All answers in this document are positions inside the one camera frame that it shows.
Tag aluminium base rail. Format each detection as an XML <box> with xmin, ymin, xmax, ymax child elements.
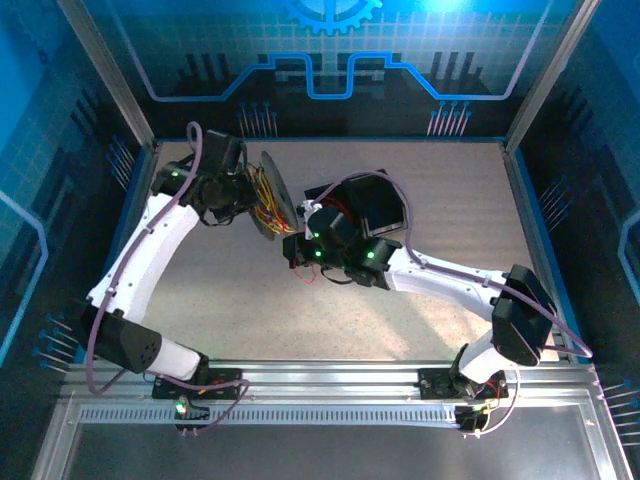
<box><xmin>62</xmin><ymin>360</ymin><xmax>599</xmax><ymax>401</ymax></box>

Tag black two-compartment tray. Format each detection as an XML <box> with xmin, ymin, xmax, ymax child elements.
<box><xmin>303</xmin><ymin>169</ymin><xmax>407</xmax><ymax>240</ymax></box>

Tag slotted cable duct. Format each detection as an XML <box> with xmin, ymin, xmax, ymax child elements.
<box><xmin>78</xmin><ymin>404</ymin><xmax>464</xmax><ymax>427</ymax></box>

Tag grey cable spool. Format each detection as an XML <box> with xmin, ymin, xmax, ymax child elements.
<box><xmin>247</xmin><ymin>149</ymin><xmax>302</xmax><ymax>242</ymax></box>

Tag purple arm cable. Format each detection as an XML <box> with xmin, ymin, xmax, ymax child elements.
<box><xmin>85</xmin><ymin>120</ymin><xmax>251</xmax><ymax>437</ymax></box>
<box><xmin>307</xmin><ymin>169</ymin><xmax>595</xmax><ymax>439</ymax></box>

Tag metal front plate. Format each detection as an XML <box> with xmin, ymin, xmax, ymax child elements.
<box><xmin>29</xmin><ymin>399</ymin><xmax>636</xmax><ymax>480</ymax></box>

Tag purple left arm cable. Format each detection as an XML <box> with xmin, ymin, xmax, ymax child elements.
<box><xmin>85</xmin><ymin>120</ymin><xmax>251</xmax><ymax>437</ymax></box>

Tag bundle of coloured wires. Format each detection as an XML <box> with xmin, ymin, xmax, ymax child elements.
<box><xmin>248</xmin><ymin>167</ymin><xmax>296</xmax><ymax>235</ymax></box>

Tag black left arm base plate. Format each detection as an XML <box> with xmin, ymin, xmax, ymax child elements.
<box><xmin>151</xmin><ymin>366</ymin><xmax>245</xmax><ymax>401</ymax></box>

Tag small black controller board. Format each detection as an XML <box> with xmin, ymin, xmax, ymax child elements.
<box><xmin>172</xmin><ymin>397</ymin><xmax>212</xmax><ymax>432</ymax></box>
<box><xmin>455</xmin><ymin>403</ymin><xmax>494</xmax><ymax>434</ymax></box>

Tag aluminium frame post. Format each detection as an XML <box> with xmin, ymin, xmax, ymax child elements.
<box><xmin>55</xmin><ymin>0</ymin><xmax>162</xmax><ymax>155</ymax></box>
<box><xmin>501</xmin><ymin>0</ymin><xmax>601</xmax><ymax>157</ymax></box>

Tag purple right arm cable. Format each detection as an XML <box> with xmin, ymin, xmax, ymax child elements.
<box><xmin>307</xmin><ymin>169</ymin><xmax>595</xmax><ymax>439</ymax></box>

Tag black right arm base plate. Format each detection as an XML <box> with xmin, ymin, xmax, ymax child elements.
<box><xmin>417</xmin><ymin>367</ymin><xmax>510</xmax><ymax>401</ymax></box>

